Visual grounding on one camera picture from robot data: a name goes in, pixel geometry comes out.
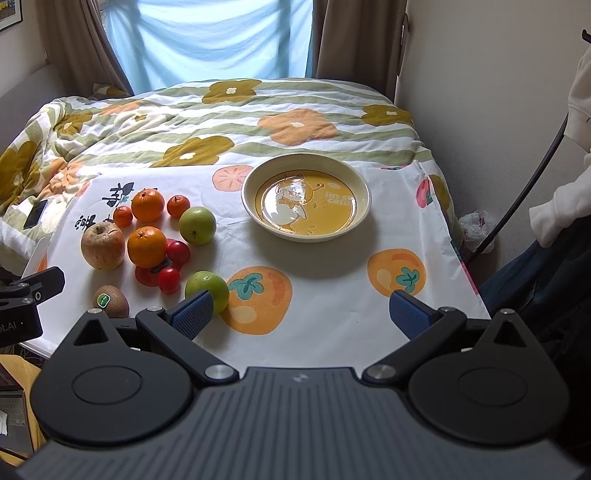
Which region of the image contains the red cherry tomato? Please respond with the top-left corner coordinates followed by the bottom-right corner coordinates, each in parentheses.
top-left (166, 240), bottom-right (191, 266)
top-left (157, 266), bottom-right (180, 295)

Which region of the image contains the green apple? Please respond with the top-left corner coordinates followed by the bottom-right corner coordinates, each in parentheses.
top-left (184, 271), bottom-right (229, 315)
top-left (178, 206), bottom-right (216, 245)

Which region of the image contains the brown kiwi with sticker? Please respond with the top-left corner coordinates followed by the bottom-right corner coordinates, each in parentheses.
top-left (93, 285), bottom-right (129, 318)

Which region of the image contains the large orange front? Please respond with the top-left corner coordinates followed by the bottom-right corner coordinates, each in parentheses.
top-left (127, 226), bottom-right (167, 269)

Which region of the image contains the large orange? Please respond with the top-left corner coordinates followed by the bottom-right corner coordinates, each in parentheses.
top-left (131, 189), bottom-right (164, 224)
top-left (127, 226), bottom-right (167, 269)

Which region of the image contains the wrinkled red-yellow apple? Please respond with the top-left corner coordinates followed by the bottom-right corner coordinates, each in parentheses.
top-left (80, 222), bottom-right (125, 270)

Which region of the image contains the small mandarin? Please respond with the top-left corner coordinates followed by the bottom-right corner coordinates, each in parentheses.
top-left (166, 195), bottom-right (191, 219)
top-left (112, 205), bottom-right (134, 229)

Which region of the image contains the large orange back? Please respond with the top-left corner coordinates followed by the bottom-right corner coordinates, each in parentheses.
top-left (131, 189), bottom-right (164, 224)

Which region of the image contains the white sleeved forearm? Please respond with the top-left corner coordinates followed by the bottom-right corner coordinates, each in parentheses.
top-left (529, 48), bottom-right (590, 248)

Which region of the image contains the red cherry tomato hidden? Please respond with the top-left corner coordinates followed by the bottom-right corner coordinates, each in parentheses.
top-left (134, 266), bottom-right (158, 288)

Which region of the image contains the white persimmon print cloth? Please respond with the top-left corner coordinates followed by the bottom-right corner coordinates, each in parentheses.
top-left (28, 162), bottom-right (488, 370)

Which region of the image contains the black smartphone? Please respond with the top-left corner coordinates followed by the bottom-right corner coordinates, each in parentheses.
top-left (23, 199), bottom-right (48, 230)

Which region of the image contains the white plastic bag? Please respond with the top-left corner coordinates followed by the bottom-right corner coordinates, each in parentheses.
top-left (459, 210), bottom-right (497, 253)

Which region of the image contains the yellow duck ceramic bowl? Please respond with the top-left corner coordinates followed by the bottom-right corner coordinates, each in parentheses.
top-left (240, 154), bottom-right (372, 243)

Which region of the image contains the floral striped quilt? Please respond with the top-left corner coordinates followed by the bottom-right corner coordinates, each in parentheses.
top-left (1, 79), bottom-right (463, 274)

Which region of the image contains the floral pillow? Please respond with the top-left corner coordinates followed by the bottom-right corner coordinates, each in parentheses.
top-left (92, 83), bottom-right (129, 100)

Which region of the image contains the light blue window sheet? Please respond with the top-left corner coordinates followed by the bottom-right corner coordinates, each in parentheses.
top-left (103, 0), bottom-right (312, 94)

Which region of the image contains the brown curtain left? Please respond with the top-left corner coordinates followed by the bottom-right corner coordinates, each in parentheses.
top-left (36, 0), bottom-right (132, 97)

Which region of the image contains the brown curtain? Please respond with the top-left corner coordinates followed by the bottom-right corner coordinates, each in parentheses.
top-left (36, 0), bottom-right (132, 97)
top-left (311, 0), bottom-right (408, 100)

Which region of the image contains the brown curtain right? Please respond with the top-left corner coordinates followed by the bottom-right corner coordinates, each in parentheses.
top-left (311, 0), bottom-right (408, 100)

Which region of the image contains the framed wall picture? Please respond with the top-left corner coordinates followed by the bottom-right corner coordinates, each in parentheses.
top-left (0, 0), bottom-right (23, 31)

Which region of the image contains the black cable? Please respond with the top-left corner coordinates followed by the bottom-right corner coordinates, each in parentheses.
top-left (469, 29), bottom-right (591, 259)

